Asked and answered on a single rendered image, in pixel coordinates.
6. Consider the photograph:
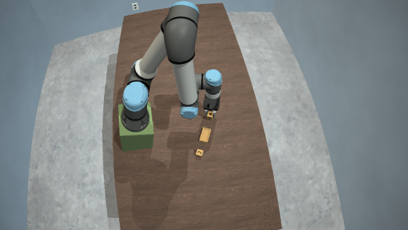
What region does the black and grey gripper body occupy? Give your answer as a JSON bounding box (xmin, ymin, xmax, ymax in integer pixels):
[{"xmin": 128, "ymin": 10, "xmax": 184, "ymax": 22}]
[{"xmin": 203, "ymin": 90, "xmax": 220, "ymax": 111}]

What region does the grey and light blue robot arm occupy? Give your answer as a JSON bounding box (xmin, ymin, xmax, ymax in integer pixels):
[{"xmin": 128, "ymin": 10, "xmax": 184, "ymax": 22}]
[{"xmin": 121, "ymin": 1, "xmax": 222, "ymax": 132}]

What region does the tan wooden cube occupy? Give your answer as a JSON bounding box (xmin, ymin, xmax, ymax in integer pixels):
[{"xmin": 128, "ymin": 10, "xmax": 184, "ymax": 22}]
[
  {"xmin": 196, "ymin": 149, "xmax": 203, "ymax": 158},
  {"xmin": 207, "ymin": 111, "xmax": 214, "ymax": 120}
]

